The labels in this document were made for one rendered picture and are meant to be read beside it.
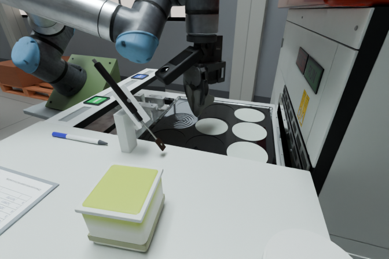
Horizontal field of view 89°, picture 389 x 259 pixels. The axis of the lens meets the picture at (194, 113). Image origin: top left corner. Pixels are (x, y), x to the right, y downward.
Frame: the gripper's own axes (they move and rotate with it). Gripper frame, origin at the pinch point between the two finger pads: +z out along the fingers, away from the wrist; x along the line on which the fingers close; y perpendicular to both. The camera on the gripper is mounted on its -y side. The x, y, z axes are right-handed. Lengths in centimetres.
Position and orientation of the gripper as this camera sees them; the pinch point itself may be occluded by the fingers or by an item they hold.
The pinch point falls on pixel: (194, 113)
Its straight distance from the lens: 54.3
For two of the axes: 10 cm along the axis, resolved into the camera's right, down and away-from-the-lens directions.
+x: -5.9, -3.8, 7.2
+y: 8.1, -2.7, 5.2
